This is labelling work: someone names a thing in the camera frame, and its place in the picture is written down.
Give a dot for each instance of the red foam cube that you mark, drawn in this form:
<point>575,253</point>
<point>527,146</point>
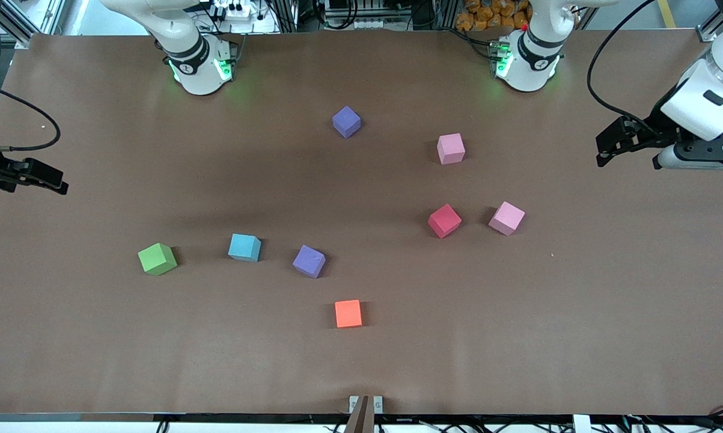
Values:
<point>444,221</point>

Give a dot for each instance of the purple foam cube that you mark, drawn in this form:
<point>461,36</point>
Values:
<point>345,122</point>
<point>309,261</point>

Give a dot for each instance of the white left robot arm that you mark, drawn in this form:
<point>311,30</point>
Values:
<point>532,66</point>

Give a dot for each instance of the blue foam cube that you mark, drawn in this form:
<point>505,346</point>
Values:
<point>244,247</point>

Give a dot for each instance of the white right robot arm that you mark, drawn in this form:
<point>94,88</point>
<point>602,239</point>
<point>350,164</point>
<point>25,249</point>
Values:
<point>196,66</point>

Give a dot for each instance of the metal table bracket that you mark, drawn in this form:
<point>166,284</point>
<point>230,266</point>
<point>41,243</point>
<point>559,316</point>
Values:
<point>353,404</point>

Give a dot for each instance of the brown table cover sheet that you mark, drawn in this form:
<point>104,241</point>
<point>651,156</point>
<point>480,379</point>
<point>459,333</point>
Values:
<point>517,337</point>

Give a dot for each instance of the brown wooden strip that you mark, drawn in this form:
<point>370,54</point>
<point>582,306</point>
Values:
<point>361,421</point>

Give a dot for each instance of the aluminium frame profile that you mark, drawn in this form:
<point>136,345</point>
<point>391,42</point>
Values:
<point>705,33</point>
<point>36,18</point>

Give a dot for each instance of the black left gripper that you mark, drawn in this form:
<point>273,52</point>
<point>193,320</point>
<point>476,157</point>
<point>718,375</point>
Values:
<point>654,130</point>

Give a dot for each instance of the pink foam cube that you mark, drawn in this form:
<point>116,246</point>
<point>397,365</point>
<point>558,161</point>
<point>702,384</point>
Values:
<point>506,218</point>
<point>451,149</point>

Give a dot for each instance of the white power strip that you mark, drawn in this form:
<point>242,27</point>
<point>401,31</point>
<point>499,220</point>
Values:
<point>367,24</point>
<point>250,17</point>

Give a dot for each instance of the orange snack bag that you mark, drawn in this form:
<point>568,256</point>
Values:
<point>487,15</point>

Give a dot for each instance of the green foam cube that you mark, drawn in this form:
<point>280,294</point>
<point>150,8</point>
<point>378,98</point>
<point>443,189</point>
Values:
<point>157,259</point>

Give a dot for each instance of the small white box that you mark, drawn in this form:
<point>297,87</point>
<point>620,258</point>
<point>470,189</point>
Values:
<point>582,424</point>

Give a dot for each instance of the orange foam cube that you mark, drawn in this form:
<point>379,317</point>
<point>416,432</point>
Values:
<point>348,314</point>

